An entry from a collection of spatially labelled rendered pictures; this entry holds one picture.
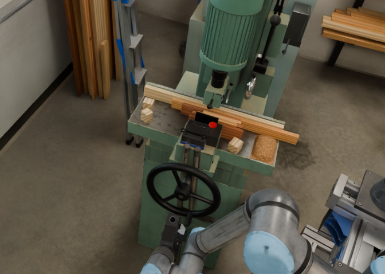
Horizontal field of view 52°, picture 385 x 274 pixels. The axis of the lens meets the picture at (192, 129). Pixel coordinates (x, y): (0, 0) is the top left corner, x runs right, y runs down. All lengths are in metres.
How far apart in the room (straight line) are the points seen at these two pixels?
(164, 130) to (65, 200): 1.07
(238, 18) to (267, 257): 0.73
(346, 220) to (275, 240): 0.89
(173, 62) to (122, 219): 1.63
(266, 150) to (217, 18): 0.54
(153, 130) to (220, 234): 0.56
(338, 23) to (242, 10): 2.15
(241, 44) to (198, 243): 0.66
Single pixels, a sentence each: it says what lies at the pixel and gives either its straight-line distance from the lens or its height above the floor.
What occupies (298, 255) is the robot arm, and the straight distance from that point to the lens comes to 0.96.
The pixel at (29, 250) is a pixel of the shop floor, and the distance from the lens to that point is 2.32.
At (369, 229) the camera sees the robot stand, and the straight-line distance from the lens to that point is 1.75.
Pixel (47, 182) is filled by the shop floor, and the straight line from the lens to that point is 2.56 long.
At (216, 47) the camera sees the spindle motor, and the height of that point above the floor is 1.28.
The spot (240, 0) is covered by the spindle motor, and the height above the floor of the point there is 1.47.
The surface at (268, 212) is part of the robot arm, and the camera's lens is 0.97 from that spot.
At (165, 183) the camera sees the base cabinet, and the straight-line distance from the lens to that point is 1.77.
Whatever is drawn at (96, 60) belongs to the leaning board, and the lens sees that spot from 2.89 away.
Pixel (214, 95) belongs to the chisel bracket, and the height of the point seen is 1.06.
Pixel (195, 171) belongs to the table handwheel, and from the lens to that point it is 1.37.
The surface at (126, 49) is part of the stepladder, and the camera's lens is 2.25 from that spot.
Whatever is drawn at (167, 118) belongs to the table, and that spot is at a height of 0.90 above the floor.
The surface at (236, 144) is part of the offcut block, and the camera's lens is 1.51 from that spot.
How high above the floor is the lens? 1.99
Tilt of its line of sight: 44 degrees down
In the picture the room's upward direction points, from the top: 11 degrees clockwise
